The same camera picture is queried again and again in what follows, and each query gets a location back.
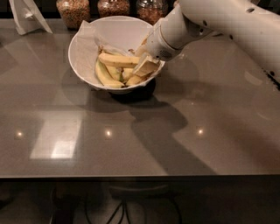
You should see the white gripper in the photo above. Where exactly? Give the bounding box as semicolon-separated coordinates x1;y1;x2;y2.
132;4;212;77

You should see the yellow banana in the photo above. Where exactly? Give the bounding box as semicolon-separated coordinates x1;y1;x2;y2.
126;75;146;87
107;66;123;81
98;52;140;68
95;60;124;88

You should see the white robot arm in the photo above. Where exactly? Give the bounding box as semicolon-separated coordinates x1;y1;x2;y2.
136;0;280;85

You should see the white ceramic bowl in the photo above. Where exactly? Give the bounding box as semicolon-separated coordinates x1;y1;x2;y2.
67;15;166;95

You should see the glass grain jar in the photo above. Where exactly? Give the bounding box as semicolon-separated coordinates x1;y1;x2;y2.
56;0;90;30
97;0;130;18
136;0;169;25

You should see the white paper liner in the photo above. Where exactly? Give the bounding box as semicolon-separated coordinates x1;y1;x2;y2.
70;20;147;90

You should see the leftmost glass grain jar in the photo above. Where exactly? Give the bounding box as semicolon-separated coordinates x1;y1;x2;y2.
56;0;90;30

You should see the left white paper stand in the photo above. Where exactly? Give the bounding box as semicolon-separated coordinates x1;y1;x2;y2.
9;0;52;35

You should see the black stool under table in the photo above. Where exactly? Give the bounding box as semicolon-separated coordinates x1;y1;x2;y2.
49;182;185;224

